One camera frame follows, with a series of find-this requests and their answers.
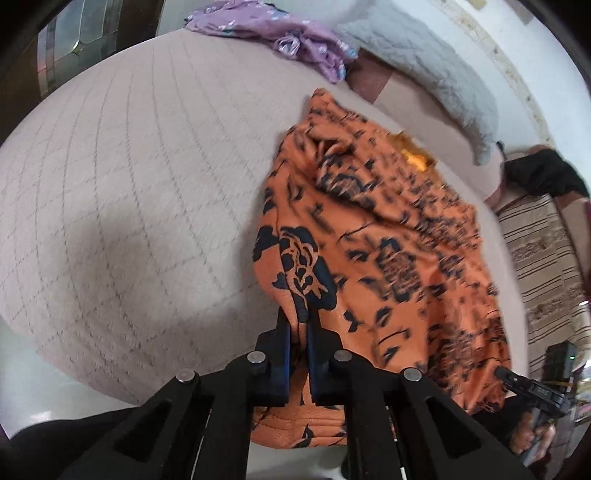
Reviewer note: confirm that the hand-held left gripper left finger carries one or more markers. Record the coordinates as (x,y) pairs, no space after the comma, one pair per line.
(285,369)

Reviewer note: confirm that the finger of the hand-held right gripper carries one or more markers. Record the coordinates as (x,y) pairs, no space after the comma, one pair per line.
(521,385)

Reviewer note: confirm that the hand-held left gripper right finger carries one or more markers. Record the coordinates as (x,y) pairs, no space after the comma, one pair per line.
(312,369)

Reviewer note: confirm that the orange black floral shirt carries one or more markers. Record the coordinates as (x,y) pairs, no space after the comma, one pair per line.
(392,258)

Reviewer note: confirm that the person's right hand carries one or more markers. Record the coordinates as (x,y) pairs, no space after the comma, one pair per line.
(519,436)

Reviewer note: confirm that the striped floral sofa cushion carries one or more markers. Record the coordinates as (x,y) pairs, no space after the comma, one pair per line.
(540,258)

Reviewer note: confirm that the black garment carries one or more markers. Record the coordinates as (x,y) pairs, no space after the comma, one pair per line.
(545,173)

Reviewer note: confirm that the person's black clothing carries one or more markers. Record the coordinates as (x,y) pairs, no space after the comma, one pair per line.
(46,443)

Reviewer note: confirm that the pink quilted sofa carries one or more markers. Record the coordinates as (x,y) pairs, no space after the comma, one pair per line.
(115,184)

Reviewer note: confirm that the grey quilted pillow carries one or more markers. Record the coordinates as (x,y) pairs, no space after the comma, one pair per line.
(429,64)

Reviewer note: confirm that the purple floral garment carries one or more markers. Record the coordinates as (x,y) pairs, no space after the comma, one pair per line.
(277,27)

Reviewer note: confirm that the wooden door with leaded glass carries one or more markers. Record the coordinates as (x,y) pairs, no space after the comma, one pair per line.
(69,46)

